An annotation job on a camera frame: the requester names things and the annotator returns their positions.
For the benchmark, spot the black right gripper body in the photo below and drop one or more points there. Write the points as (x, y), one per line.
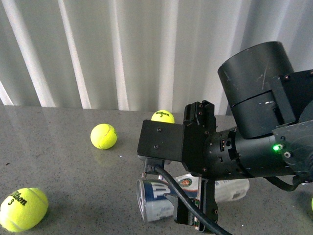
(208, 155)

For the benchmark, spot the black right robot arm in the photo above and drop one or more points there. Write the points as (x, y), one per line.
(273, 109)

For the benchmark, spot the wilson 3 tennis ball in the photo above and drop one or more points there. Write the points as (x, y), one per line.
(163, 116)
(23, 209)

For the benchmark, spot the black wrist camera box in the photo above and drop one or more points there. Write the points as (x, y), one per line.
(160, 143)

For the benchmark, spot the clear Wilson tennis ball can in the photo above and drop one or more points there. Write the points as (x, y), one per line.
(154, 206)

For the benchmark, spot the white pleated curtain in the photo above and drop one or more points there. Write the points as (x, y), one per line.
(138, 55)

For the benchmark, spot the Wilson 3 tennis ball centre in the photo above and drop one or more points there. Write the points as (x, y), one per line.
(163, 116)

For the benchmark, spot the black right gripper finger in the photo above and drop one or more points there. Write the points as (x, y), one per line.
(195, 208)
(202, 114)

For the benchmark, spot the plain yellow tennis ball left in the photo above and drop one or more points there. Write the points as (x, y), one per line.
(103, 136)

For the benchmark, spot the Wilson 3 tennis ball near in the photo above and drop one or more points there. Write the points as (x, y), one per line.
(23, 209)

